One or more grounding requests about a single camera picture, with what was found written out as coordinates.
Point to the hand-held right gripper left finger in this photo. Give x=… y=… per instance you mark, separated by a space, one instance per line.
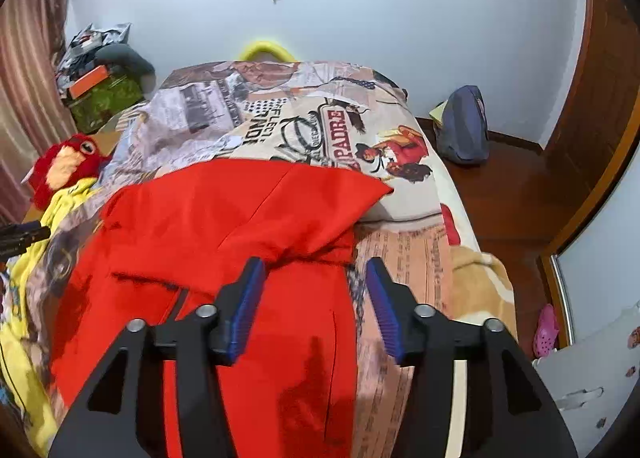
x=247 y=308

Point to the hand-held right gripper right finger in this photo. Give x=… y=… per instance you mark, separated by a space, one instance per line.
x=385 y=313

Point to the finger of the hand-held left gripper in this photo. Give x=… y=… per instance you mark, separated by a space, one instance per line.
x=22 y=235

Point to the red zip jacket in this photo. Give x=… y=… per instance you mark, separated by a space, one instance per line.
x=200 y=218

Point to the printed bed sheet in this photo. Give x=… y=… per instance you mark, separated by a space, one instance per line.
x=400 y=248

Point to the red plush parrot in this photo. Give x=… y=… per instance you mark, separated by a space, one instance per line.
x=65 y=168

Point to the beige blanket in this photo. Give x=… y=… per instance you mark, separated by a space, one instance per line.
x=482 y=283

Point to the yellow garment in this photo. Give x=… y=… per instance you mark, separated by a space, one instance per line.
x=20 y=363

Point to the green patterned cloth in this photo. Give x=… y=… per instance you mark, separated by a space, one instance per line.
x=107 y=106

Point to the striped brown curtain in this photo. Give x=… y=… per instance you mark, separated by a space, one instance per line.
x=30 y=78

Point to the pink clog shoe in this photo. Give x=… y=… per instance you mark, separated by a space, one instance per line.
x=545 y=330

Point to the orange box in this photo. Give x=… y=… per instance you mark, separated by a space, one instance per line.
x=89 y=82

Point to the pile of household clutter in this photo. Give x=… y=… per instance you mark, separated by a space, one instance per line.
x=82 y=46

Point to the blue-grey backpack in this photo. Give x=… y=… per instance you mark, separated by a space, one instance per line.
x=462 y=126

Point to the grey pillow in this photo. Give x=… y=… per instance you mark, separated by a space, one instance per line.
x=127 y=61

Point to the printed quilt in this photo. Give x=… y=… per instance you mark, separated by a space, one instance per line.
x=300 y=103

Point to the white paper bag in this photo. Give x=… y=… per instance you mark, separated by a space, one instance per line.
x=590 y=378

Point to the brown wooden door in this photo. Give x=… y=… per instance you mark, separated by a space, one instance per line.
x=595 y=78

